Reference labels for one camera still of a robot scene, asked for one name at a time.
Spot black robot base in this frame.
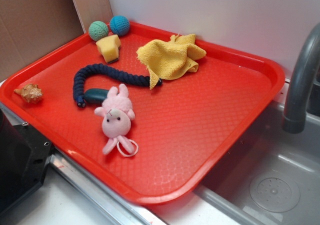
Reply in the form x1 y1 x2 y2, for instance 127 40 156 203
0 111 53 216

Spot tan conch shell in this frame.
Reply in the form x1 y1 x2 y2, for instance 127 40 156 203
14 83 43 104

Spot red plastic tray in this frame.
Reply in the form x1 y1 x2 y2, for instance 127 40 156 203
0 20 286 206

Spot pink plush bunny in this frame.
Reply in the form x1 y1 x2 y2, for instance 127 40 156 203
94 83 139 157

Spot yellow cloth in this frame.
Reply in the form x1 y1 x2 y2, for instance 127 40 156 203
136 34 207 90

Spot dark green oval object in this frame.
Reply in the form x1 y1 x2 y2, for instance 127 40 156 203
84 88 109 104

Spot yellow sponge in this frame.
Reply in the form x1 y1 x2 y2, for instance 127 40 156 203
95 34 121 63

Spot blue rubber ball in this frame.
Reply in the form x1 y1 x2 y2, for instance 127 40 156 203
109 15 130 36

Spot green rubber ball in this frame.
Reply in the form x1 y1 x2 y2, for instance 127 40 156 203
88 21 109 42

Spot grey plastic sink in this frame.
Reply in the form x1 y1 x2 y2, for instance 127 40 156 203
151 83 320 225

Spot grey toy faucet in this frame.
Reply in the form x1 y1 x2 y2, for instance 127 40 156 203
281 24 320 134

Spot brown cardboard panel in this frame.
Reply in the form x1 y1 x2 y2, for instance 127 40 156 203
0 0 113 81

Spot navy braided rope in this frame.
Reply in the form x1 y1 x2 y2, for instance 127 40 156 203
72 63 163 109

